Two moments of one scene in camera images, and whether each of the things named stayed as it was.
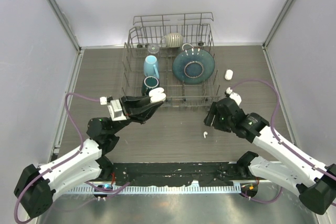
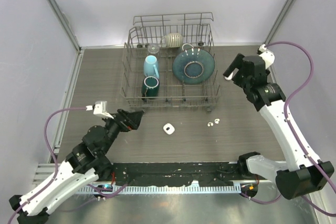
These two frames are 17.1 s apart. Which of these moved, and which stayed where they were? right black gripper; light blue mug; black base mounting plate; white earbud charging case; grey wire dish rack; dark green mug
Moved: right black gripper; white earbud charging case
Stayed: dark green mug; light blue mug; grey wire dish rack; black base mounting plate
